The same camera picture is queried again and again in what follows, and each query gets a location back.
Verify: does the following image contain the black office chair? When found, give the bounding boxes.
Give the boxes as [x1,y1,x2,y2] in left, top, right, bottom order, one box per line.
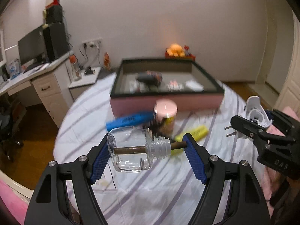
[0,96,24,160]

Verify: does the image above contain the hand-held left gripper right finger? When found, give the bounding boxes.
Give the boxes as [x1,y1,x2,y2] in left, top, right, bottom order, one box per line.
[182,133,272,225]

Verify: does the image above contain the yellow green highlighter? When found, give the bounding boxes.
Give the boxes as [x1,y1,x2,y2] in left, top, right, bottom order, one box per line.
[171,125,209,155]

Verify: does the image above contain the white side table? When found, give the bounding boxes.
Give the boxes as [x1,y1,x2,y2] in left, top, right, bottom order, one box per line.
[68,67,102,101]

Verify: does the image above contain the striped white quilt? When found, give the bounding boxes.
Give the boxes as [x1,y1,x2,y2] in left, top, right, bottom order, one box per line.
[53,73,269,225]

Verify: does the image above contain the pink storage box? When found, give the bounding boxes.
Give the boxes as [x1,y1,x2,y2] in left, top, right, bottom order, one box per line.
[110,58,225,118]

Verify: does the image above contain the white charger plug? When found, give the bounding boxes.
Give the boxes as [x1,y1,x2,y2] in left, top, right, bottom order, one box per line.
[224,96,273,139]

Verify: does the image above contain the clear heart acrylic plate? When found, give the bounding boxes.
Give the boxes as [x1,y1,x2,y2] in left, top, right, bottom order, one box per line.
[95,163,118,193]

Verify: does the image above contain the black computer monitor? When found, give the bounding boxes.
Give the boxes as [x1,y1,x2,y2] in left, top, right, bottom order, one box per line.
[17,25,47,66]

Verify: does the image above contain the pink blanket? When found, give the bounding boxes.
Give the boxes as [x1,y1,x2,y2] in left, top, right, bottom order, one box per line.
[0,180,30,225]

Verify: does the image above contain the white card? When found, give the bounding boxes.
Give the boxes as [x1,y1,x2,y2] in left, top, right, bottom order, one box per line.
[185,80,204,91]

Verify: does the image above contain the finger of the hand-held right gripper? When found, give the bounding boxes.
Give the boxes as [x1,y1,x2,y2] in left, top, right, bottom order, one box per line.
[230,115,268,144]
[272,109,300,142]

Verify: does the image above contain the yellow patterned can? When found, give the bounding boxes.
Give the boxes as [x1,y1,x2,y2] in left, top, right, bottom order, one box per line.
[162,116,176,137]

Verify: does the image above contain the small cream stand ornament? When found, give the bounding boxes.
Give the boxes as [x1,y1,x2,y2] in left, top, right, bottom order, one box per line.
[42,9,49,30]

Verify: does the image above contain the black computer tower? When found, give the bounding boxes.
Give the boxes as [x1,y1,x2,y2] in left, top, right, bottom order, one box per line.
[43,23,71,62]

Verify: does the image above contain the blue marker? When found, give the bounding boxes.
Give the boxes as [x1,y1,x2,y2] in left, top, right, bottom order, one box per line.
[105,111,154,132]

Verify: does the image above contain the wall power outlet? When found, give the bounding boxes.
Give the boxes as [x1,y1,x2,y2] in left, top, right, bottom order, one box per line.
[82,37,103,47]

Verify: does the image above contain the black cables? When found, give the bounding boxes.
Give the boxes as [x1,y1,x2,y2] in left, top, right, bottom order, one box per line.
[78,42,101,68]

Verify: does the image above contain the pink bed sheet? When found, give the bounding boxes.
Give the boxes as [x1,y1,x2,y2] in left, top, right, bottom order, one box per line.
[265,106,300,193]

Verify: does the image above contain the dark top low cabinet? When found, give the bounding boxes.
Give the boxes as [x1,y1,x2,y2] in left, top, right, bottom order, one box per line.
[97,71,118,80]

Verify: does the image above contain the red cap bottle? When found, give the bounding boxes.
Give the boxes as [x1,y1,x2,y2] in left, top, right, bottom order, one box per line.
[69,54,82,81]

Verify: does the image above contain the white plush toy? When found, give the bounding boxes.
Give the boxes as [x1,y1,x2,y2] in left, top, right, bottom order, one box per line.
[129,80,141,92]

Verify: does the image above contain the black speaker box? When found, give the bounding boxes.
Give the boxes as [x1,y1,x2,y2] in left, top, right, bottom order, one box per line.
[46,5,64,25]

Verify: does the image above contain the pink plush toy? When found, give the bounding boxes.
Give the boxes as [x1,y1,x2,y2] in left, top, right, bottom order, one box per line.
[167,80,183,91]

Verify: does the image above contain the brown stick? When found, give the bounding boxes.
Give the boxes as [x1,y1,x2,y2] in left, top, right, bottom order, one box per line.
[114,141,188,155]

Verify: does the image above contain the clear glass bottle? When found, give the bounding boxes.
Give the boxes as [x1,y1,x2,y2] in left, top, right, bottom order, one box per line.
[107,126,170,173]

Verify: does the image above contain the blue white box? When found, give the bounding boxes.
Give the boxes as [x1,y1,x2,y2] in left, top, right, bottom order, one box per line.
[6,58,20,79]

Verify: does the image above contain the black long plastic tool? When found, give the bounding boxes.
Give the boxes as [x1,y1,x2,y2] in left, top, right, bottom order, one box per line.
[136,71,162,86]

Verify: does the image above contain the white desk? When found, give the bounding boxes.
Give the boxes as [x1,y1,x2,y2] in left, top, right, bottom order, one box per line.
[0,52,75,128]

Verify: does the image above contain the person's right hand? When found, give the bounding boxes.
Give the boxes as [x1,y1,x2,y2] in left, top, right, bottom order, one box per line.
[285,178,300,216]

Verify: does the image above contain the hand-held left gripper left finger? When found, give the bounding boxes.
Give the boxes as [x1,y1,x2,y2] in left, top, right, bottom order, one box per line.
[24,135,115,225]

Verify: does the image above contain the orange plush octopus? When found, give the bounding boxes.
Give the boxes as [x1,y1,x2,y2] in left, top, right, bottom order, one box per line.
[166,43,184,57]

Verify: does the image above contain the pink lid jar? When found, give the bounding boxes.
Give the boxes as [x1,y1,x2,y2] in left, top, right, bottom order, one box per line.
[153,99,178,136]

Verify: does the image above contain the black keyboard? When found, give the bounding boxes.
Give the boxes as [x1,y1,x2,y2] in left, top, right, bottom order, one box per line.
[26,62,45,71]

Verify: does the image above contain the cream door frame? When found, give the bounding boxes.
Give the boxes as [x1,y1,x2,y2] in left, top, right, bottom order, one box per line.
[254,0,300,113]

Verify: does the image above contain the orange figure ornament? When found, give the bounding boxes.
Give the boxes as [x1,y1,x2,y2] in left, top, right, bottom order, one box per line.
[104,52,112,71]

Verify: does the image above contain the white glass door cabinet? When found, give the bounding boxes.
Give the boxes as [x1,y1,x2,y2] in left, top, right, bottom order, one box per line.
[0,23,7,64]

